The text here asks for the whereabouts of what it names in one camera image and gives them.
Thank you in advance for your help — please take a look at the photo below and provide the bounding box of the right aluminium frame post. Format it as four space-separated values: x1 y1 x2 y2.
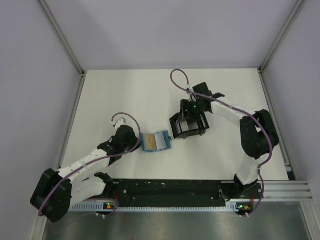
258 0 307 74

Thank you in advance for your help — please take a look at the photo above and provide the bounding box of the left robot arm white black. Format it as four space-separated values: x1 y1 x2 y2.
30 125 141 223

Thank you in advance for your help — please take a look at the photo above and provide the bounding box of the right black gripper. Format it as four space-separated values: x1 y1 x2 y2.
178 99 205 124

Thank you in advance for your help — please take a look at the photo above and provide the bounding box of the aluminium front rail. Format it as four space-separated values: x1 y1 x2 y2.
262 180 313 202

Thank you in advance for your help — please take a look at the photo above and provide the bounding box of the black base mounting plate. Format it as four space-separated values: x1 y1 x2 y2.
84 177 266 208

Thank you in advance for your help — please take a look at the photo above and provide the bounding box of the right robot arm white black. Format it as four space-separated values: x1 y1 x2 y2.
178 82 279 198

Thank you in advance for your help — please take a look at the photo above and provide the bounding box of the white slotted cable duct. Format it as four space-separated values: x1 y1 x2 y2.
69 201 239 213

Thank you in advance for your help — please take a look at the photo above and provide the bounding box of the gold credit card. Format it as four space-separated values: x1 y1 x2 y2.
144 134 157 151

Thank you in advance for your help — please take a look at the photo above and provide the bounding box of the left aluminium frame post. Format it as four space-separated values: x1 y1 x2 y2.
36 0 85 76

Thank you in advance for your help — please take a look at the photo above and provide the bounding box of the blue leather card holder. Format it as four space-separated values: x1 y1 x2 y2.
140 130 172 153

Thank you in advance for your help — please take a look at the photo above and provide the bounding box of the aluminium frame post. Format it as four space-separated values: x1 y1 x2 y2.
258 0 307 74
36 0 85 76

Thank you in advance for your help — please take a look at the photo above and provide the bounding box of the black card tray box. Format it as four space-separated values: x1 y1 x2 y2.
169 113 210 139

